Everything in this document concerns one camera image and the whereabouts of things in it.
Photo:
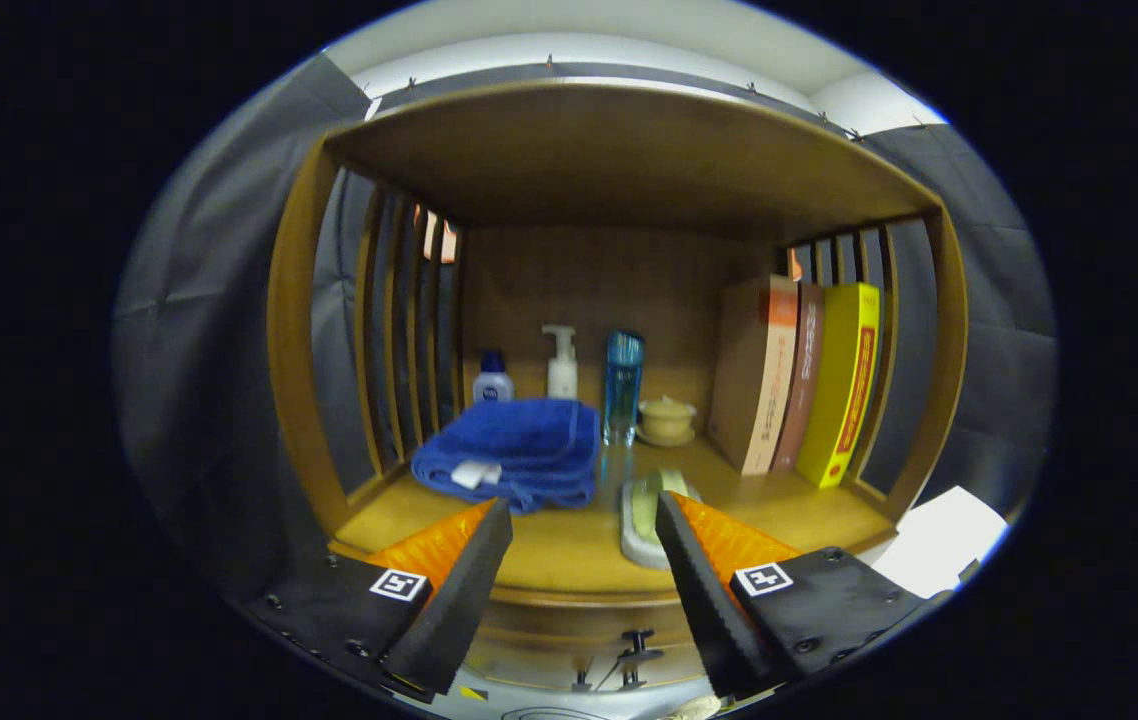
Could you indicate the blue glass bottle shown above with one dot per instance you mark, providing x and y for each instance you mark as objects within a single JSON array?
[{"x": 622, "y": 390}]

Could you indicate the wooden cabinet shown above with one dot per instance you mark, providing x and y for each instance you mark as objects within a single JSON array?
[{"x": 609, "y": 160}]

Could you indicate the white pump bottle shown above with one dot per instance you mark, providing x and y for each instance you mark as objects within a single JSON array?
[{"x": 561, "y": 378}]

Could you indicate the yellow book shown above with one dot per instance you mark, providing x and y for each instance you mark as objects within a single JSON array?
[{"x": 839, "y": 390}]

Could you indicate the orange and white book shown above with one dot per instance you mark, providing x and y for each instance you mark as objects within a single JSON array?
[{"x": 759, "y": 380}]

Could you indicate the green and white scrub brush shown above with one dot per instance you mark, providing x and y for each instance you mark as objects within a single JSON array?
[{"x": 641, "y": 520}]

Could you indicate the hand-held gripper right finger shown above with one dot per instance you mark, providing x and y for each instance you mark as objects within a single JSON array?
[{"x": 714, "y": 610}]

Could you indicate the brown book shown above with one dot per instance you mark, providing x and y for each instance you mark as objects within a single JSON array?
[{"x": 802, "y": 380}]

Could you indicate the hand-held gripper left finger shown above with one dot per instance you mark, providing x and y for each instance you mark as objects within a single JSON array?
[{"x": 459, "y": 600}]

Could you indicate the black drawer knob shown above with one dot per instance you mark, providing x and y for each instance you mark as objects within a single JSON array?
[{"x": 639, "y": 640}]

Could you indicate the beige lidded teacup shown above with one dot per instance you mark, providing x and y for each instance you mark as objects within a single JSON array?
[{"x": 667, "y": 420}]

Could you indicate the wooden countertop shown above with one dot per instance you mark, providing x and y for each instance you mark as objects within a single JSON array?
[{"x": 569, "y": 550}]

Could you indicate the blue folded towel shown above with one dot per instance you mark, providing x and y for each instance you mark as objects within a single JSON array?
[{"x": 519, "y": 440}]

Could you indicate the small white blue-capped bottle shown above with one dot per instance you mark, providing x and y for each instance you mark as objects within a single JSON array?
[{"x": 493, "y": 385}]

